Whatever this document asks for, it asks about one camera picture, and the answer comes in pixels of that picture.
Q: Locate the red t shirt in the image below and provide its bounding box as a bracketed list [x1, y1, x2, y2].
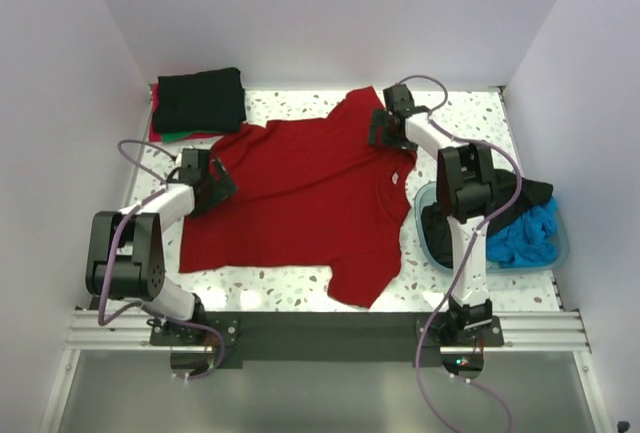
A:
[179, 87, 416, 308]
[147, 82, 166, 144]

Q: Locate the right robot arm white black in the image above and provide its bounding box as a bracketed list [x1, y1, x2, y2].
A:
[368, 83, 522, 349]

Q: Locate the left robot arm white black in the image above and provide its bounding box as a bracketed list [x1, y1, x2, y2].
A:
[85, 148, 237, 345]

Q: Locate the folded green t shirt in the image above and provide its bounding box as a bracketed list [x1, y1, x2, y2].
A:
[158, 132, 220, 144]

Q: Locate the folded red t shirt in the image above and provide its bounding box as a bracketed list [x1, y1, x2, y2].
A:
[147, 82, 166, 144]

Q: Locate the folded black t shirt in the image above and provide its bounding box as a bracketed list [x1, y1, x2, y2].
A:
[152, 67, 246, 134]

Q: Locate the black t shirt in basket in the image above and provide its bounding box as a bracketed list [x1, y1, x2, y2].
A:
[421, 178, 558, 268]

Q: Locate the blue plastic basket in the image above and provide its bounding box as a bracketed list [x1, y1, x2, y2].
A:
[414, 183, 569, 274]

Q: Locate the blue t shirt in basket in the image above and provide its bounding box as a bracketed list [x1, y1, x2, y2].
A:
[486, 198, 559, 268]

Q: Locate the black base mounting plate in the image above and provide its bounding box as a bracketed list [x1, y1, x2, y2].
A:
[147, 312, 505, 369]

